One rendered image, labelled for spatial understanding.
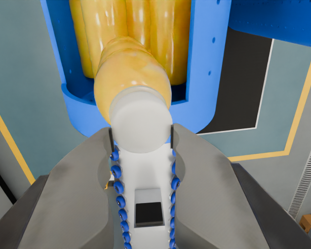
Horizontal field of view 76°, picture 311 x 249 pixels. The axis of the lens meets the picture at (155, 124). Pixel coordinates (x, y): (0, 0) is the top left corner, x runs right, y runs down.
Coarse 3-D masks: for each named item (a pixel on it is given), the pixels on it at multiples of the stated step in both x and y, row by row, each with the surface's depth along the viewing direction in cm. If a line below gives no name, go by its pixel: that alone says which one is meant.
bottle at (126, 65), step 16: (112, 48) 20; (128, 48) 18; (144, 48) 21; (112, 64) 15; (128, 64) 15; (144, 64) 15; (160, 64) 17; (96, 80) 16; (112, 80) 14; (128, 80) 14; (144, 80) 14; (160, 80) 15; (96, 96) 16; (112, 96) 14; (160, 96) 14; (112, 112) 14
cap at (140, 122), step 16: (128, 96) 12; (144, 96) 12; (128, 112) 12; (144, 112) 12; (160, 112) 12; (112, 128) 12; (128, 128) 12; (144, 128) 12; (160, 128) 13; (128, 144) 13; (144, 144) 13; (160, 144) 13
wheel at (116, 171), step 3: (114, 165) 66; (111, 168) 67; (114, 168) 65; (117, 168) 65; (114, 171) 65; (117, 171) 65; (120, 171) 65; (114, 174) 66; (117, 174) 65; (120, 174) 65; (117, 177) 65
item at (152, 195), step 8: (136, 192) 75; (144, 192) 75; (152, 192) 75; (160, 192) 75; (136, 200) 72; (144, 200) 72; (152, 200) 72; (160, 200) 72; (136, 208) 67; (144, 208) 67; (152, 208) 67; (160, 208) 67; (136, 216) 65; (144, 216) 65; (152, 216) 65; (160, 216) 65; (136, 224) 63; (144, 224) 63; (152, 224) 64; (160, 224) 64
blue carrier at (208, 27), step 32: (64, 0) 35; (192, 0) 22; (224, 0) 24; (64, 32) 35; (192, 32) 23; (224, 32) 28; (64, 64) 35; (192, 64) 25; (64, 96) 32; (192, 96) 27; (96, 128) 29; (192, 128) 30
